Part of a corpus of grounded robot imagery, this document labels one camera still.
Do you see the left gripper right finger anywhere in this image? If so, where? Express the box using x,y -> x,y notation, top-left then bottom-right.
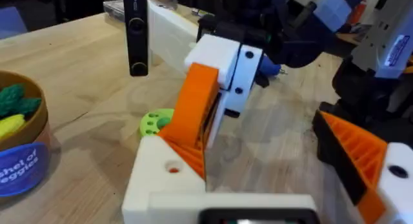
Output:
312,109 -> 413,224

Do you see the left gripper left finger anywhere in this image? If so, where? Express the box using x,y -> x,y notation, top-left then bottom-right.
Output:
121,135 -> 207,224

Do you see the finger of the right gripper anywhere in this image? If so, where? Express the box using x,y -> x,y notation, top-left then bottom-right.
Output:
157,34 -> 241,148

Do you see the orange ribbed wedge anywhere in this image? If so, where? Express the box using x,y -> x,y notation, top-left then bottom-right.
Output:
161,135 -> 207,180

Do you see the blue electric screwdriver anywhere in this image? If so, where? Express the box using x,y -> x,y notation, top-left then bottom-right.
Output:
256,54 -> 287,78

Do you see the green disc with holes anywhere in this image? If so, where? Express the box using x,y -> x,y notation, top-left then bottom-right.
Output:
139,108 -> 176,137

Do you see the right wrist upright plate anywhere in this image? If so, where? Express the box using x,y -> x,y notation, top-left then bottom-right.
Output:
146,0 -> 199,75

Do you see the white and blue box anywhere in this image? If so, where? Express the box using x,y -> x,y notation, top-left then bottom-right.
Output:
312,0 -> 353,32

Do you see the clear plastic box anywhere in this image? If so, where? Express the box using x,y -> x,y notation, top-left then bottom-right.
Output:
103,0 -> 126,22

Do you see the brown tub of toy vegetables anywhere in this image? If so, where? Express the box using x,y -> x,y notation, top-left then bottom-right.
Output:
0,70 -> 53,199

